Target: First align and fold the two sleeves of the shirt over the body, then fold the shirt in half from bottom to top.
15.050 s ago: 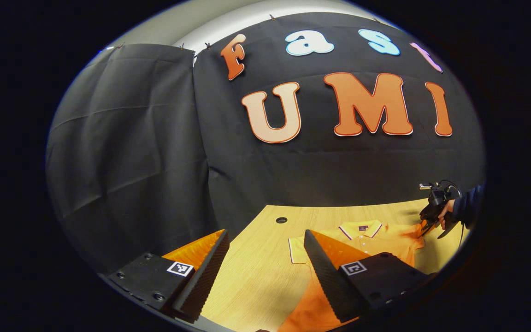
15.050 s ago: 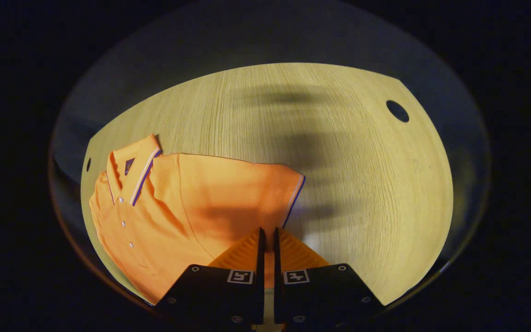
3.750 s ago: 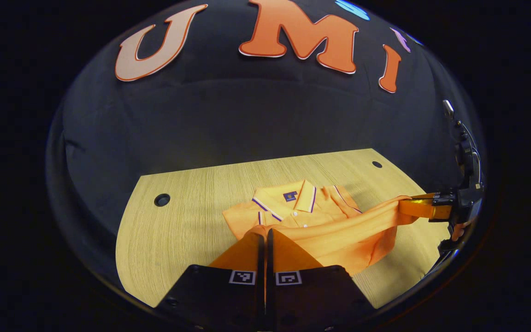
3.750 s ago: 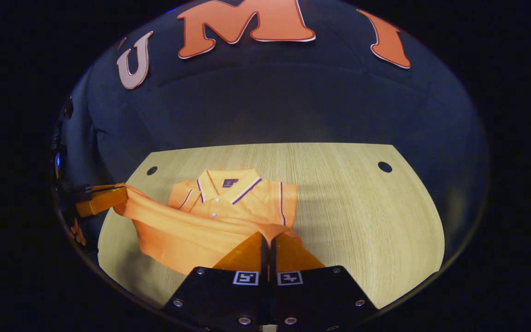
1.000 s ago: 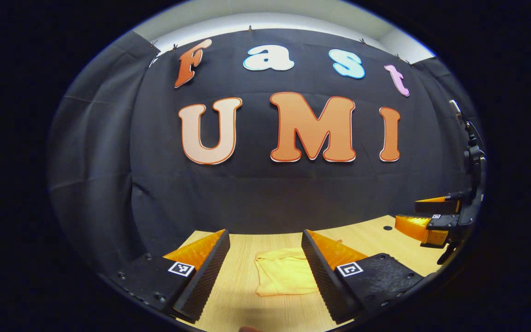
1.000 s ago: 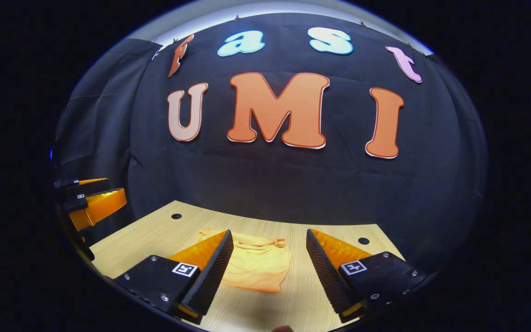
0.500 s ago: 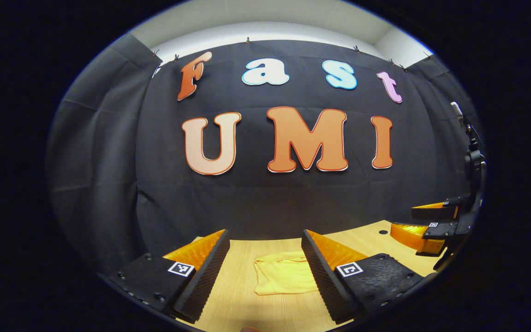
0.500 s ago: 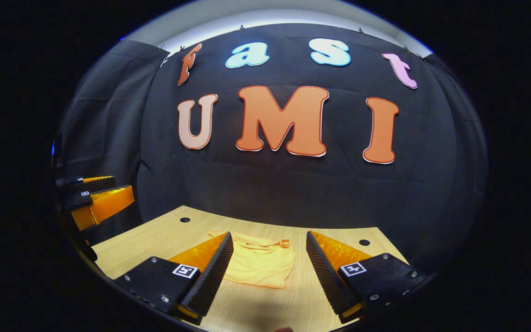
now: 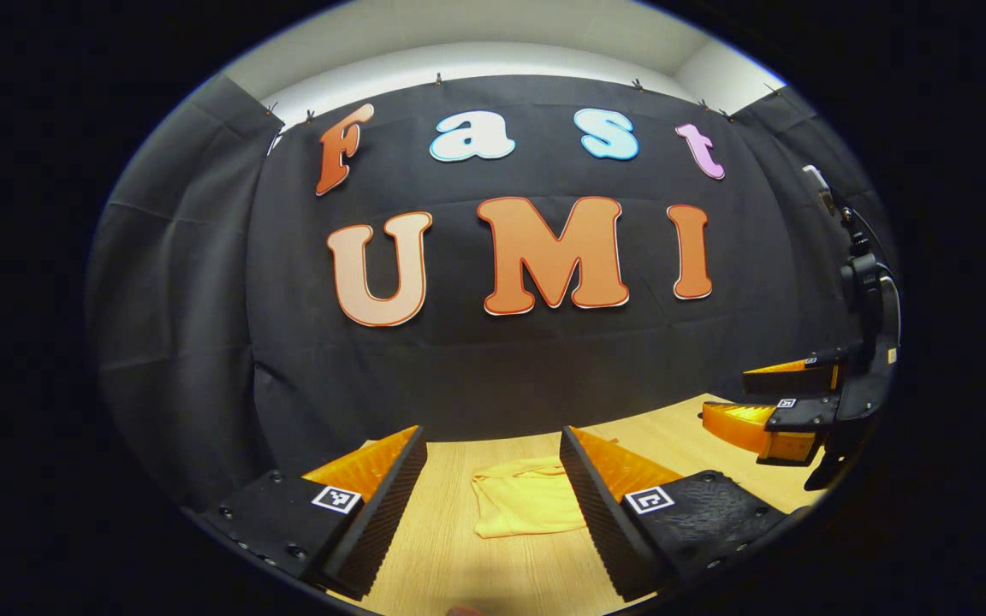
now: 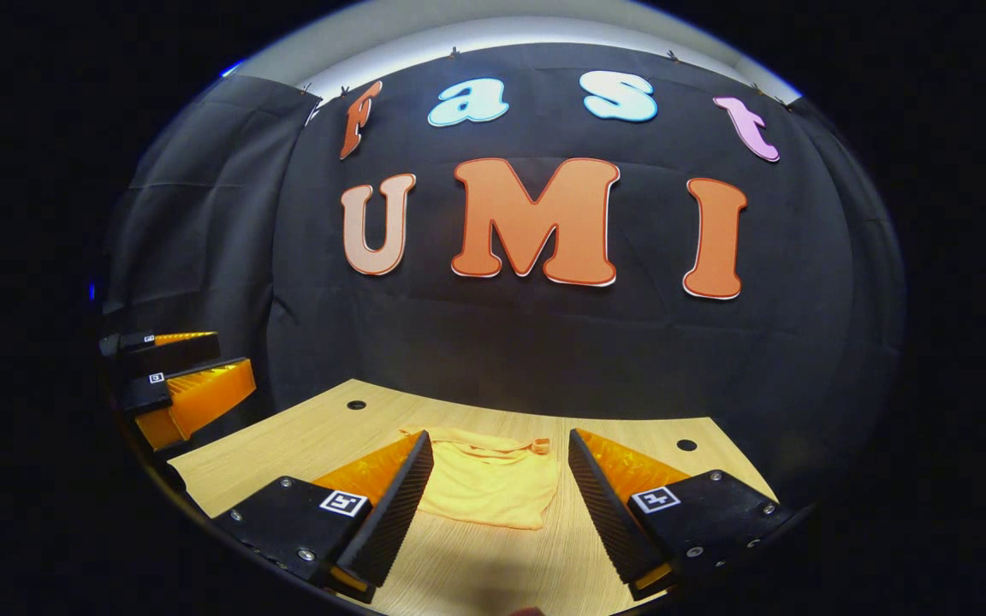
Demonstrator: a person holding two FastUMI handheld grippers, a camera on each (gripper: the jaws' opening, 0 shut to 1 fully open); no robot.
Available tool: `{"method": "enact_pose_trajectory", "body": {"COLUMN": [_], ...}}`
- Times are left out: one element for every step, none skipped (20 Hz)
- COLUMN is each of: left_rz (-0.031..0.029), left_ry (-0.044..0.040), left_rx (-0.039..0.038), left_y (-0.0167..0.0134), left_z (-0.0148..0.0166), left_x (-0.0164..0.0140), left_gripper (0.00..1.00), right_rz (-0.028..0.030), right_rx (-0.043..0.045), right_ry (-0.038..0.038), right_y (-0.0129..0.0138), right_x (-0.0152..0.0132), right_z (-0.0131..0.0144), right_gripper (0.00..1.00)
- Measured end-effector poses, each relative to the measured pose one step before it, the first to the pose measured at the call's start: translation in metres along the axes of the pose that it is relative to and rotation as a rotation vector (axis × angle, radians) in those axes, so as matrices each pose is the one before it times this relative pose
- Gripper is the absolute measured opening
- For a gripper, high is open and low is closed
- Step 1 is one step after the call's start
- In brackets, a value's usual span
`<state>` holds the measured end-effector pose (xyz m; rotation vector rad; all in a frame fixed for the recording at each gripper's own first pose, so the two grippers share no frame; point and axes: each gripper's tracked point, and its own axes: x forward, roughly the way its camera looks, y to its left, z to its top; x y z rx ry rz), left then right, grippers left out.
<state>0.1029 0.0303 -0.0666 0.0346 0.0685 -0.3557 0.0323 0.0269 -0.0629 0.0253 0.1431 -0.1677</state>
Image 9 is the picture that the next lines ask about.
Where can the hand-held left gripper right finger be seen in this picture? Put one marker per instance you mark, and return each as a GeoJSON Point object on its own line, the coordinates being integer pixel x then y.
{"type": "Point", "coordinates": [600, 505]}

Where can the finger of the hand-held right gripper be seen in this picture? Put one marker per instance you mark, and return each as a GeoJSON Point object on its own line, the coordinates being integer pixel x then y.
{"type": "Point", "coordinates": [788, 381]}
{"type": "Point", "coordinates": [801, 415]}

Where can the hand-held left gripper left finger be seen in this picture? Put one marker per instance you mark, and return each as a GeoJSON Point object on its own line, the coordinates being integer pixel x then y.
{"type": "Point", "coordinates": [386, 513]}

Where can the orange T-shirt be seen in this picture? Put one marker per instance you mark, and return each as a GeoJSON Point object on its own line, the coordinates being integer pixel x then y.
{"type": "Point", "coordinates": [527, 505]}

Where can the black backdrop cloth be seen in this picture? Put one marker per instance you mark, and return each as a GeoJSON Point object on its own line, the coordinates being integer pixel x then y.
{"type": "Point", "coordinates": [501, 368]}

